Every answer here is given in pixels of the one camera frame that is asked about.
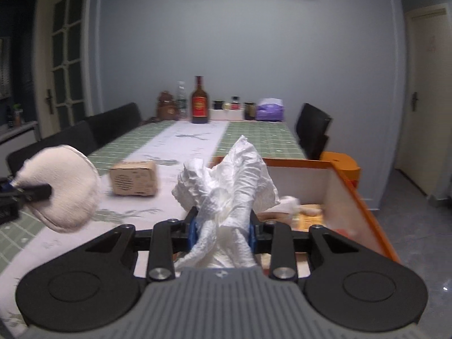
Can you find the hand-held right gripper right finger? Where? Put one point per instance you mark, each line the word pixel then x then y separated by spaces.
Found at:
pixel 251 235

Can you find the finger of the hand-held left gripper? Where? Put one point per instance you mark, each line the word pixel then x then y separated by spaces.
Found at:
pixel 35 191

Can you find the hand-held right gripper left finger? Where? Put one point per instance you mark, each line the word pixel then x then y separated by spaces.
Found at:
pixel 192 235

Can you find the round white terry pad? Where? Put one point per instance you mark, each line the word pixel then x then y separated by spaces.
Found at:
pixel 63 183

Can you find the white paper towel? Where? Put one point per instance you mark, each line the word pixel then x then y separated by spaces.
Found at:
pixel 233 190

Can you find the orange and pink packet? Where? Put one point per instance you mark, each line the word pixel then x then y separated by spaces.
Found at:
pixel 306 219

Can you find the orange cardboard box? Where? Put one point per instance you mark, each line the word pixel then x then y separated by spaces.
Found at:
pixel 353 204

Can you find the black dining chair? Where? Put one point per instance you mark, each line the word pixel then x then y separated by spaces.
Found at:
pixel 53 146
pixel 113 123

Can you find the white drawer cabinet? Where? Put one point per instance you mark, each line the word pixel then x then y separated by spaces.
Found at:
pixel 17 131

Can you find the wooden speaker box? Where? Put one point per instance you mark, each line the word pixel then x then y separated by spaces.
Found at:
pixel 134 182

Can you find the small potted plant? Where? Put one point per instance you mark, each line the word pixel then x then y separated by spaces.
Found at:
pixel 16 113

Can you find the white printed table runner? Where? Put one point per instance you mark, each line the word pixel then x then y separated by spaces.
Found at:
pixel 190 148

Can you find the green checked tablecloth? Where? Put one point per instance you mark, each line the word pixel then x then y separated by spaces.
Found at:
pixel 268 141

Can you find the orange plastic stool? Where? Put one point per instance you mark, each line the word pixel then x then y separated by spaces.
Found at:
pixel 340 166

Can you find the glass panel door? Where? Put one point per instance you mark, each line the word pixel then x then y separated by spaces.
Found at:
pixel 67 77

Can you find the black office chair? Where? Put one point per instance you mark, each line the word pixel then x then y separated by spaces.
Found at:
pixel 314 130

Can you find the white storage tray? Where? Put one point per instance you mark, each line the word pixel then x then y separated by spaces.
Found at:
pixel 226 114

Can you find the tall dark glass jar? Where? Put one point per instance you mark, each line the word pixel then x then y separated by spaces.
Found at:
pixel 249 111

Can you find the purple tissue pack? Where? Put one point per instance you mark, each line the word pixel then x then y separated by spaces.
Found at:
pixel 270 110

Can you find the brown bear figurine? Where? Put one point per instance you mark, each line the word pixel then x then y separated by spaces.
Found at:
pixel 167 107

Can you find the brown liquor bottle red label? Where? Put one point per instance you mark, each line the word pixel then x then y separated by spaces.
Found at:
pixel 200 104

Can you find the small dark bottle red label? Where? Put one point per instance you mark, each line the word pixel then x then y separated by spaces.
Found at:
pixel 235 103

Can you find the short dark glass jar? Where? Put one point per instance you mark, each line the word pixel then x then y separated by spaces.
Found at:
pixel 218 104

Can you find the clear plastic water bottle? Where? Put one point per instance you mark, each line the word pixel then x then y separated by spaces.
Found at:
pixel 181 100

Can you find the cream wooden door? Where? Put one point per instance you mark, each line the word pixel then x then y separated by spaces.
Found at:
pixel 427 95

